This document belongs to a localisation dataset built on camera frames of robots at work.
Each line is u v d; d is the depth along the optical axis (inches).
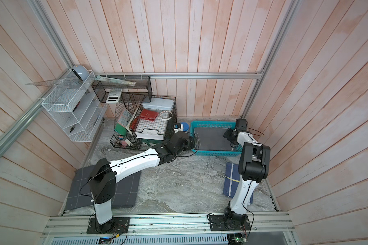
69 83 33.2
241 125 31.7
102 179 18.3
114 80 35.7
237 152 38.3
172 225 29.4
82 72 33.0
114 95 38.3
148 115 36.0
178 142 24.6
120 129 40.9
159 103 38.6
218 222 28.8
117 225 28.9
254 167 21.2
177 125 28.8
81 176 34.7
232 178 34.7
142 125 34.7
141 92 42.5
